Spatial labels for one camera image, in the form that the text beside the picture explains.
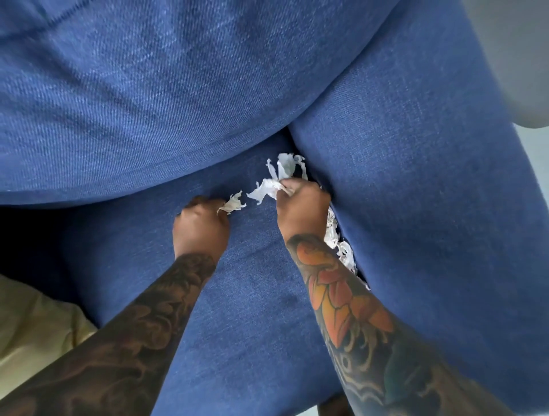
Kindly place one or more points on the person's right hand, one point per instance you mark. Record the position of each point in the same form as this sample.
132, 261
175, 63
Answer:
304, 210

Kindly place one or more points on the person's left forearm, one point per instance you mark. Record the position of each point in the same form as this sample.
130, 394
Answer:
128, 343

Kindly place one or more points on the person's right forearm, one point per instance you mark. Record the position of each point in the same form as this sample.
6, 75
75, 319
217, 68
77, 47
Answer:
364, 334

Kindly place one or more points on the grey shell chair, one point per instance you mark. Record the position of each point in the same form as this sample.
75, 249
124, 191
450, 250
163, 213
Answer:
519, 55

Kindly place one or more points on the white shredded paper scraps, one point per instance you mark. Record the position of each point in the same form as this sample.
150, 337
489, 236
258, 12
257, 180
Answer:
286, 165

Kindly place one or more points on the blue fabric sofa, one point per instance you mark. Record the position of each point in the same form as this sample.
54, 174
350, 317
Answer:
429, 214

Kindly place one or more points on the blue sofa back cushion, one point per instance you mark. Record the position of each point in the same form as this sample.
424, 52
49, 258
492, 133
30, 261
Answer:
171, 94

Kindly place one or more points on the person's left hand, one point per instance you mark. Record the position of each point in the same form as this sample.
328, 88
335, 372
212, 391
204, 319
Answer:
199, 231

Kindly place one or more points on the person's right leg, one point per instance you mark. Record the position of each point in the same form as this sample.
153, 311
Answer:
336, 407

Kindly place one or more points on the yellow throw pillow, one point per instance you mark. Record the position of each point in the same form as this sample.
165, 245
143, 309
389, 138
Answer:
34, 334

